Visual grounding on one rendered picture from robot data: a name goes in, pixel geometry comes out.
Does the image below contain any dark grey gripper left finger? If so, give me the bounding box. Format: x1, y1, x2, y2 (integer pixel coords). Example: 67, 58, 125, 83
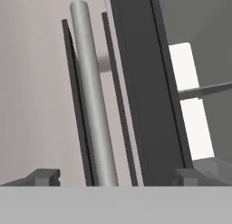
0, 168, 62, 187

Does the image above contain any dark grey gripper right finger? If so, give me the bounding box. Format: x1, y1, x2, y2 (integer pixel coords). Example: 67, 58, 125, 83
173, 168, 232, 187

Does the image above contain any grey fridge shelf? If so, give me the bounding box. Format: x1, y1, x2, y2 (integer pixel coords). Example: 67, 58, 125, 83
177, 82, 232, 101

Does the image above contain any silver fridge door handle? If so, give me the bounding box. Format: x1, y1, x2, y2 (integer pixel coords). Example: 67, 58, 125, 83
69, 0, 120, 187

